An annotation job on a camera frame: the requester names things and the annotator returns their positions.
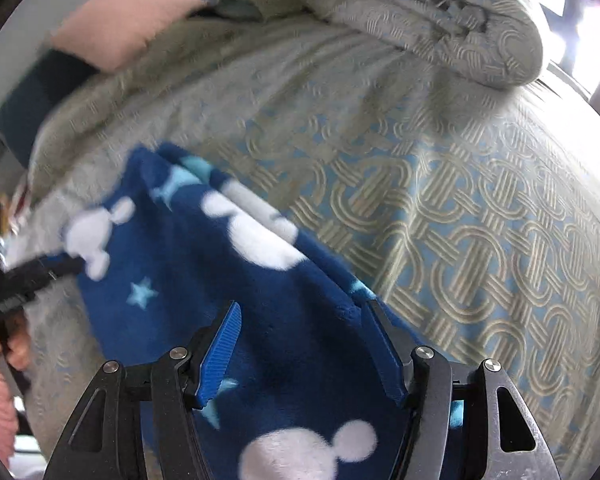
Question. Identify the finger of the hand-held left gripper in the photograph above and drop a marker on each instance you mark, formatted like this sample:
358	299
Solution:
40	272

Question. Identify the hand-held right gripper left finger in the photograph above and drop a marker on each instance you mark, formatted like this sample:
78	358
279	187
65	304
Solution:
220	355

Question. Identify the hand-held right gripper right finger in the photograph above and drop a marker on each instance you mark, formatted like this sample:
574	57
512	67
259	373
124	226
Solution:
387	355

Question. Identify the blue fleece star-print pants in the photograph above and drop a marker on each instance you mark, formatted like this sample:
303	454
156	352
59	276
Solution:
260	310

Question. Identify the person's left hand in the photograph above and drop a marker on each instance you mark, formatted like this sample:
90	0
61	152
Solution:
17	350

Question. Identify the blue beige patterned bedspread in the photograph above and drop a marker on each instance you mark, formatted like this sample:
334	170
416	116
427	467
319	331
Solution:
430	200

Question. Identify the dark blue headboard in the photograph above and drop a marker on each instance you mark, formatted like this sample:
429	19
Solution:
45	95

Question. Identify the pink pillow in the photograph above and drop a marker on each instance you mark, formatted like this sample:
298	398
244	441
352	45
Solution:
125	20

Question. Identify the folded patterned comforter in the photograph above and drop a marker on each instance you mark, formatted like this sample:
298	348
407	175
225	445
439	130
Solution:
420	15

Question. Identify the window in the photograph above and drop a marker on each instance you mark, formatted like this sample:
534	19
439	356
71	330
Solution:
585	25

